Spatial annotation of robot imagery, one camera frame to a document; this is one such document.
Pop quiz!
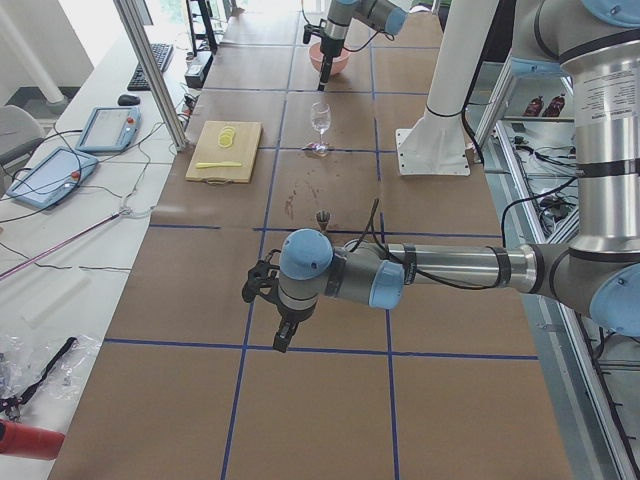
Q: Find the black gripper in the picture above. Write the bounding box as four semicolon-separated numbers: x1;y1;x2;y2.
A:
317;35;343;92
272;302;315;353

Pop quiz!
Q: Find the steel jigger measuring cup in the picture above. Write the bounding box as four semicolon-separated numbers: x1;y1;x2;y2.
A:
316;210;331;234

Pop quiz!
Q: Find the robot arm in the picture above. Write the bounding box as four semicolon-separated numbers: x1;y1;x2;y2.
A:
303;0;408;91
269;1;639;352

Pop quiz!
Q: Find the clear wine glass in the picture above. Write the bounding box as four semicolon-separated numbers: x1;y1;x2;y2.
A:
310;102;331;156

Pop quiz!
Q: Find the pink bowl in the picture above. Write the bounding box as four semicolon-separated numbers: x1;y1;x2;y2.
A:
308;42;351;76

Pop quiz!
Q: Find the bamboo cutting board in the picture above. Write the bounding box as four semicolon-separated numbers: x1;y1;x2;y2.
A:
185;121;262;184

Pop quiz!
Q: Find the black box device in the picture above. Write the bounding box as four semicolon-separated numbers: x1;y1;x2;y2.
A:
184;51;213;89

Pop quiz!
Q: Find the yellow plastic knife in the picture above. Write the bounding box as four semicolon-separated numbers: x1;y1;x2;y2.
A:
195;161;243;169

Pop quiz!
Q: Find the black keyboard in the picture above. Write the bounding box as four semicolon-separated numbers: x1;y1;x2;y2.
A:
126;42;175;92

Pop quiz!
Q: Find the black computer mouse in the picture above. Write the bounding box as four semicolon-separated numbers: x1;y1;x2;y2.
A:
117;94;141;106

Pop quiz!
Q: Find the far teach pendant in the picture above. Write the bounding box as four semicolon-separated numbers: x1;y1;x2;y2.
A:
76;106;141;155

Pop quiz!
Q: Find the teach pendant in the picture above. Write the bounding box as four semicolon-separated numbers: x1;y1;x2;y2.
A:
76;106;141;155
6;147;98;209

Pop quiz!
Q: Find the long metal rod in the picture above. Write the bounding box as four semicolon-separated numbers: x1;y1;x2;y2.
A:
0;208;130;280

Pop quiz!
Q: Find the clear plastic bag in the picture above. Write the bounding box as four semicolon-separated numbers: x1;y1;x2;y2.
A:
1;335;102;410

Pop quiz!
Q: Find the near teach pendant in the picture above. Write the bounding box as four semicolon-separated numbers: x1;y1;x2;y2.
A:
6;147;98;209

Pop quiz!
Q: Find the red fire extinguisher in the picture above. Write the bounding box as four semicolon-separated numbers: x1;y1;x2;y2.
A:
1;420;65;460

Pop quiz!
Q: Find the grey office chair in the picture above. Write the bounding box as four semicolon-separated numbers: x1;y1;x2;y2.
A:
1;105;45;167

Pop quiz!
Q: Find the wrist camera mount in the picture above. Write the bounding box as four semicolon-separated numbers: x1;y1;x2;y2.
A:
302;19;326;45
241;249;280;304

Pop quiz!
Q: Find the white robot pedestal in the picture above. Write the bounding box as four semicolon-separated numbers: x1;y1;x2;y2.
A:
396;0;508;177

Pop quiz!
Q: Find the aluminium frame post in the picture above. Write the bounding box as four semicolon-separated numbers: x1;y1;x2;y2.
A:
113;0;188;152

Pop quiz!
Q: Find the black strap lanyard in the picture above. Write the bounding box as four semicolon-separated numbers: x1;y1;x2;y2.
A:
0;336;79;416

